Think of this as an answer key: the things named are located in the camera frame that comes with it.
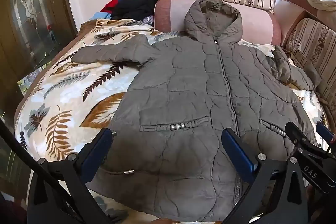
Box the leaf print fleece blanket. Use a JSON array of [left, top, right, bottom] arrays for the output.
[[14, 18, 330, 224]]

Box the pink bolster cushion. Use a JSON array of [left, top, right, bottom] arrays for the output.
[[153, 0, 282, 46]]

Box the black cloth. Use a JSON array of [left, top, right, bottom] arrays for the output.
[[112, 0, 161, 21]]

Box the patterned glass door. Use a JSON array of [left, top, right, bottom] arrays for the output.
[[0, 0, 79, 88]]

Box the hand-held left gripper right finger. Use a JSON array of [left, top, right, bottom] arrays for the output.
[[221, 128, 310, 224]]

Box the striped floral side cushion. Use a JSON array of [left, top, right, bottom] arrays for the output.
[[282, 17, 336, 119]]

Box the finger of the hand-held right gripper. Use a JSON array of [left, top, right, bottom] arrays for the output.
[[316, 123, 336, 145], [285, 122, 336, 194]]

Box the grey quilted hooded jacket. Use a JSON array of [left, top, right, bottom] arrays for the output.
[[73, 0, 323, 222]]

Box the red cloth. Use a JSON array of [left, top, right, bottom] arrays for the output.
[[101, 0, 132, 13]]

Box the light blue cloth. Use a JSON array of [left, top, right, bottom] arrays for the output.
[[90, 12, 112, 21]]

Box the pink sofa armrest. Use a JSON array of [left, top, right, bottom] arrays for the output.
[[273, 0, 319, 46]]

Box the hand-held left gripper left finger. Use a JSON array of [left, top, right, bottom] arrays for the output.
[[28, 127, 117, 224]]

